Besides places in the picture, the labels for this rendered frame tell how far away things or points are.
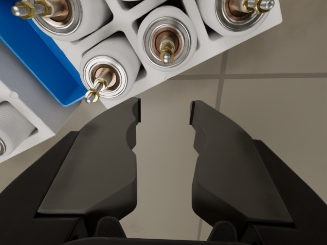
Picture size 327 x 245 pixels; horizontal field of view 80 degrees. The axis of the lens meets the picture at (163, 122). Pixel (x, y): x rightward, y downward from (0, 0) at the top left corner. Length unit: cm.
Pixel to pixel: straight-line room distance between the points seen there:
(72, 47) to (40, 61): 18
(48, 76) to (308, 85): 75
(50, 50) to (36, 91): 13
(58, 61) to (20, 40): 10
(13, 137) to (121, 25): 34
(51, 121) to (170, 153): 43
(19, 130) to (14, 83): 11
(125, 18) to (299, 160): 80
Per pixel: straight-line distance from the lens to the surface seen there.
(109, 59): 34
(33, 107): 56
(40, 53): 63
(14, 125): 55
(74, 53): 44
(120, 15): 40
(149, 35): 33
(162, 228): 119
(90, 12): 35
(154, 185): 91
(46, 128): 56
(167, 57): 24
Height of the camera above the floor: 57
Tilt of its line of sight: 57 degrees down
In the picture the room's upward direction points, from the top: 179 degrees counter-clockwise
